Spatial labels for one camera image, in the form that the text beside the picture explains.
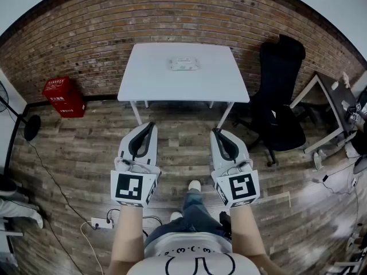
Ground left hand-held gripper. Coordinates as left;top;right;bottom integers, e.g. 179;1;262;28
110;121;162;209

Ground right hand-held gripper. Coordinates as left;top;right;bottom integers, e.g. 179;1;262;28
210;128;261;209

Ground white packet with green print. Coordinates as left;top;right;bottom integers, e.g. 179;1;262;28
167;56;201;72

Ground person's right forearm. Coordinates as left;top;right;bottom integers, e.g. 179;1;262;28
229;202;286;275

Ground person's left forearm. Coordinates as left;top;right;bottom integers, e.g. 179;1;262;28
106;203;146;275

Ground white table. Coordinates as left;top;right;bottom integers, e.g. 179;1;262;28
116;42;251;126

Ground black waist device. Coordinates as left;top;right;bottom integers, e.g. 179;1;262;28
218;211;233;242

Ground person's blue jeans legs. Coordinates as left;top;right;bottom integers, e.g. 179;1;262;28
144;191;232;248

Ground black office chair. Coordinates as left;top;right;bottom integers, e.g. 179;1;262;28
232;33;307;166

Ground white power strip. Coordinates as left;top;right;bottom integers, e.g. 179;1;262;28
91;217;115;230

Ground red metal box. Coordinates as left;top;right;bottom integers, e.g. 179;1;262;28
41;76;87;119

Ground black floor fan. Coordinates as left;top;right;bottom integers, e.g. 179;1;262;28
0;80;42;142

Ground person's white printed shirt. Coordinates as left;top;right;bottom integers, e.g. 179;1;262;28
125;231;262;275

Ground long black floor cable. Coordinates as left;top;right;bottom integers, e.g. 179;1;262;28
27;140;97;229

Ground black power adapter with cable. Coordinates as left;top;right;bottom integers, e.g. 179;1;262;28
311;164;360;196

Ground white cable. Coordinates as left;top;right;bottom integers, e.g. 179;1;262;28
80;221;104;275

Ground dark desk with white frame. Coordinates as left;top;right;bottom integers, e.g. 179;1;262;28
289;71;360;155

